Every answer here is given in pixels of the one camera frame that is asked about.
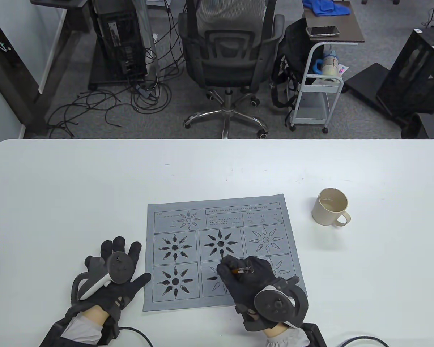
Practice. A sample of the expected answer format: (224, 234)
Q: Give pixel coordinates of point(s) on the person's right hand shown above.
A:
(242, 289)

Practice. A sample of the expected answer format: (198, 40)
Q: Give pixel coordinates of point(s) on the person's left hand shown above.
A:
(135, 285)

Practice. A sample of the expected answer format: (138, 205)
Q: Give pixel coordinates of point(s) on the grey water writing practice cloth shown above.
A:
(188, 217)

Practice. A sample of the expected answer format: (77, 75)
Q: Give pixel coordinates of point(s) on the person's left forearm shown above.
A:
(81, 327)

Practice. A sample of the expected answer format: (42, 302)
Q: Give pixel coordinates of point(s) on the blue cloth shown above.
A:
(325, 7)

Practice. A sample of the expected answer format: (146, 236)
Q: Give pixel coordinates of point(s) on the dark grey handheld controller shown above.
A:
(120, 267)
(273, 305)

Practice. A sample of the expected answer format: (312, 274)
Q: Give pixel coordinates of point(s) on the beige mug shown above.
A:
(323, 215)

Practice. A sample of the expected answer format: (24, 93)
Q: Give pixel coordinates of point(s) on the black mesh office chair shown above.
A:
(231, 58)

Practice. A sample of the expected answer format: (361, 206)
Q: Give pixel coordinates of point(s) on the white drinking bottle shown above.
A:
(329, 65)

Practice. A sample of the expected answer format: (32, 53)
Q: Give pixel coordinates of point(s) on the colourful paper card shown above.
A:
(343, 69)

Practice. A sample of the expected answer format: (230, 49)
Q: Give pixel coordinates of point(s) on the black computer tower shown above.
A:
(119, 43)

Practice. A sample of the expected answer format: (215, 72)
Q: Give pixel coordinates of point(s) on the black flat base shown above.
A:
(365, 79)

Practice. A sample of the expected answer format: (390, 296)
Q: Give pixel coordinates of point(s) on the black backpack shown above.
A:
(293, 47)

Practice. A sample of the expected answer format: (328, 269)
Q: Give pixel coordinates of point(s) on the dark desk with white panel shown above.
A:
(54, 43)

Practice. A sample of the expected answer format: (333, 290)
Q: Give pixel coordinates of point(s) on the dark smartphone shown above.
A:
(322, 31)

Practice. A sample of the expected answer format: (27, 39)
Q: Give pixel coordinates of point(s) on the black open computer case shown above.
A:
(412, 72)

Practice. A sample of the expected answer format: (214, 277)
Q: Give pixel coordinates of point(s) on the white cart brown top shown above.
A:
(347, 29)

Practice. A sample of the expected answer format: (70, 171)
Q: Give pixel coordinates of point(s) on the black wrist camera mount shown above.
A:
(110, 330)
(314, 336)

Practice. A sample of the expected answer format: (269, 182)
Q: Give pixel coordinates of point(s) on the dark vertical post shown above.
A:
(11, 72)

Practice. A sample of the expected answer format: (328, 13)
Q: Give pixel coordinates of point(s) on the aluminium frame post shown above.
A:
(146, 36)

